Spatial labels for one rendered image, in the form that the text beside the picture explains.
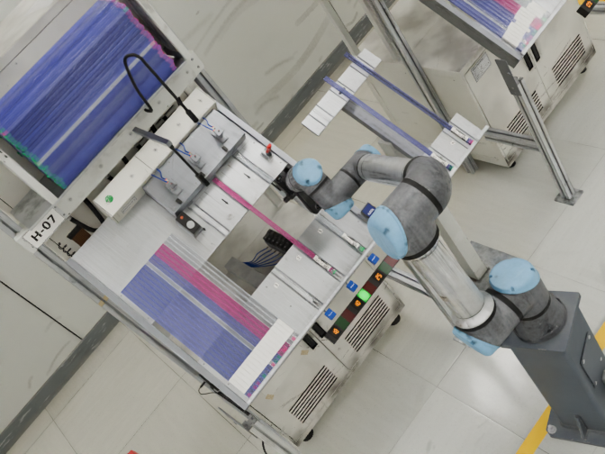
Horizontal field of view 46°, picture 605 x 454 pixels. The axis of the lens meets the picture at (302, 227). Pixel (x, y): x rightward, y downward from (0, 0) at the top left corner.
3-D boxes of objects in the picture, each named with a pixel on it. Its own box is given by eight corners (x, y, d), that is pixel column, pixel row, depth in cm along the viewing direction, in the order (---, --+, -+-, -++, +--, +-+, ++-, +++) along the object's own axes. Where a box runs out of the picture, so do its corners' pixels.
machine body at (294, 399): (412, 313, 293) (338, 222, 255) (306, 454, 278) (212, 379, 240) (316, 264, 342) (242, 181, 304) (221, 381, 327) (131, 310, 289)
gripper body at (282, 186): (284, 166, 219) (293, 158, 208) (306, 184, 220) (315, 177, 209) (269, 184, 218) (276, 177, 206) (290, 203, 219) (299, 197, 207)
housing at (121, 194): (220, 119, 241) (216, 100, 227) (121, 229, 230) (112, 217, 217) (202, 104, 242) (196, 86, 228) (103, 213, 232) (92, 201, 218)
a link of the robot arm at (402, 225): (531, 325, 183) (425, 183, 156) (494, 369, 181) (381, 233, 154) (499, 309, 194) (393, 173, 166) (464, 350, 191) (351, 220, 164)
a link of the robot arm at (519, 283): (559, 291, 187) (543, 261, 178) (527, 330, 185) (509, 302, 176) (523, 274, 196) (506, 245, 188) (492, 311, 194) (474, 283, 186)
